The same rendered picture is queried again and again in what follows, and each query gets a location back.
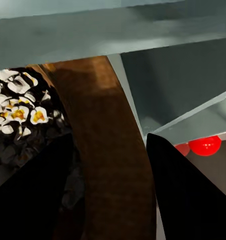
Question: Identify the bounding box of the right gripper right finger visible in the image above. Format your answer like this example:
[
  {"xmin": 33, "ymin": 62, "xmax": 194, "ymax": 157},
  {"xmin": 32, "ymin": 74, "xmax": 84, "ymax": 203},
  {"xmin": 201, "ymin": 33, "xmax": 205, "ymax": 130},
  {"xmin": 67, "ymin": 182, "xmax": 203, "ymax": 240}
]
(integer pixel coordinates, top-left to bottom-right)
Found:
[{"xmin": 145, "ymin": 133, "xmax": 226, "ymax": 240}]

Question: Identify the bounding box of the microwave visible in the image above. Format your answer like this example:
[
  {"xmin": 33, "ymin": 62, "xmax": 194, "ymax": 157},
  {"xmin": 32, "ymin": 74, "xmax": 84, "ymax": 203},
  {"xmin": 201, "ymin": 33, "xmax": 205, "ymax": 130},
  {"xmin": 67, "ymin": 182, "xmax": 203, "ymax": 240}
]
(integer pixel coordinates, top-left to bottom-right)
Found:
[{"xmin": 0, "ymin": 0, "xmax": 226, "ymax": 156}]

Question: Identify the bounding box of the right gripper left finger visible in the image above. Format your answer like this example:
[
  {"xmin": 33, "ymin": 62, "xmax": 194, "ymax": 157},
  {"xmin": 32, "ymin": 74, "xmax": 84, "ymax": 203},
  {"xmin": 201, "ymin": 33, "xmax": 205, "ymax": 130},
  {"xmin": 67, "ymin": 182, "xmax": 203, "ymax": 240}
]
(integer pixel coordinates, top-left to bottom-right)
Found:
[{"xmin": 0, "ymin": 133, "xmax": 74, "ymax": 240}]

